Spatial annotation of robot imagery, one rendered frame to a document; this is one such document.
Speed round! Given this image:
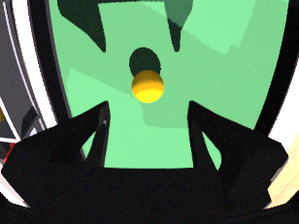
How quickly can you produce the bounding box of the yellow ball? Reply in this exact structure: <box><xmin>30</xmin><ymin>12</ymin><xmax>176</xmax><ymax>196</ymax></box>
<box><xmin>0</xmin><ymin>106</ymin><xmax>5</xmax><ymax>122</ymax></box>
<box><xmin>131</xmin><ymin>70</ymin><xmax>164</xmax><ymax>103</ymax></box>

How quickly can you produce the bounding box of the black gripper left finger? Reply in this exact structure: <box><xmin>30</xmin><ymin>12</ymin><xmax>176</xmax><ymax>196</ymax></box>
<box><xmin>8</xmin><ymin>101</ymin><xmax>111</xmax><ymax>167</ymax></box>

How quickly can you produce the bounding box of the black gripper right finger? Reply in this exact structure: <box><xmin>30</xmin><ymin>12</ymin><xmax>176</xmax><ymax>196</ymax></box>
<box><xmin>187</xmin><ymin>101</ymin><xmax>289</xmax><ymax>199</ymax></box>

